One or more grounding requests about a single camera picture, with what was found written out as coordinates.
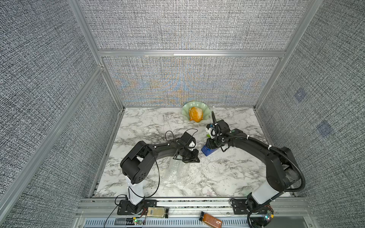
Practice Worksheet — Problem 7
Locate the beige electronics box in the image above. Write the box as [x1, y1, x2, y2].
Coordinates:
[147, 207, 169, 219]

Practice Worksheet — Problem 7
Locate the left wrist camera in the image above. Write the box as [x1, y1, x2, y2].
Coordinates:
[180, 132, 196, 150]

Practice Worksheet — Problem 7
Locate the aluminium front rail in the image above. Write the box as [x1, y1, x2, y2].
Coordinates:
[71, 197, 320, 228]

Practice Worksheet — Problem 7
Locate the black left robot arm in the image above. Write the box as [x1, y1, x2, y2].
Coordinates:
[117, 138, 200, 216]

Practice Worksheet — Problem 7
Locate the blue tape dispenser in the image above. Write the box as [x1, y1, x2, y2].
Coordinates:
[201, 138, 219, 156]

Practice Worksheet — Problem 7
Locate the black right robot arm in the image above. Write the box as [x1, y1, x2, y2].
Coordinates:
[205, 120, 306, 213]

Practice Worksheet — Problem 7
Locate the clear bubble wrap sheet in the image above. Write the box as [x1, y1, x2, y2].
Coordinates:
[164, 159, 200, 196]

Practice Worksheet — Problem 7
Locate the orange bread roll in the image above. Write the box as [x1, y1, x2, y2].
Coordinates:
[189, 107, 203, 123]

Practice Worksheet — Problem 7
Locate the green scalloped plate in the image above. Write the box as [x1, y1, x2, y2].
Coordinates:
[182, 101, 212, 121]

